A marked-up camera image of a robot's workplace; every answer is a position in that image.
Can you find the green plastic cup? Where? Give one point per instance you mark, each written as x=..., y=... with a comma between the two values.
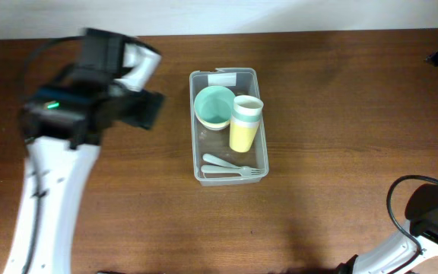
x=246, y=118

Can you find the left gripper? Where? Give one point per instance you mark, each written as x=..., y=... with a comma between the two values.
x=146, y=109

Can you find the grey plastic spoon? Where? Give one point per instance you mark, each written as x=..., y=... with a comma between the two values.
x=217, y=161

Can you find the clear plastic container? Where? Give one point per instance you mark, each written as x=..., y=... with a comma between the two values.
x=209, y=138

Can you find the cream plastic cup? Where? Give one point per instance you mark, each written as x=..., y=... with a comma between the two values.
x=248, y=105

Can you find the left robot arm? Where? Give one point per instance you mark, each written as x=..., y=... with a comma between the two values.
x=62, y=124

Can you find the green plastic bowl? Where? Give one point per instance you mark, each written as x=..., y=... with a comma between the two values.
x=214, y=104

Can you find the grey plastic fork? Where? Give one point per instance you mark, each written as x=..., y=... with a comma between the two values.
x=242, y=171

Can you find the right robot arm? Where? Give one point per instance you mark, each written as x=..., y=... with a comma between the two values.
x=414, y=242

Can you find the yellow plastic bowl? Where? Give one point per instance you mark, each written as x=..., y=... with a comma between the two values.
x=215, y=124

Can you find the yellow plastic cup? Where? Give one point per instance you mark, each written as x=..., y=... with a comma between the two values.
x=242, y=134

